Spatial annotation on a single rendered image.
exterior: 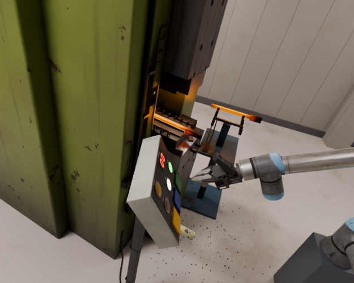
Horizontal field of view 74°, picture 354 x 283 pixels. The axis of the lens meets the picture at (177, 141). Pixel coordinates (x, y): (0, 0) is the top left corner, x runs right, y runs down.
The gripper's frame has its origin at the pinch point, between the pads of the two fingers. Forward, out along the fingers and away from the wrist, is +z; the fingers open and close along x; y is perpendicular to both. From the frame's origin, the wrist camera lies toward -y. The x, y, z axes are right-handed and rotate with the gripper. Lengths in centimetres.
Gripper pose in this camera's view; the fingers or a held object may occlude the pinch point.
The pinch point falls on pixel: (193, 177)
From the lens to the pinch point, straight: 103.6
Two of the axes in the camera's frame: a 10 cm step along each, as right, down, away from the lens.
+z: -9.5, 2.5, 2.1
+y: 3.3, 7.8, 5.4
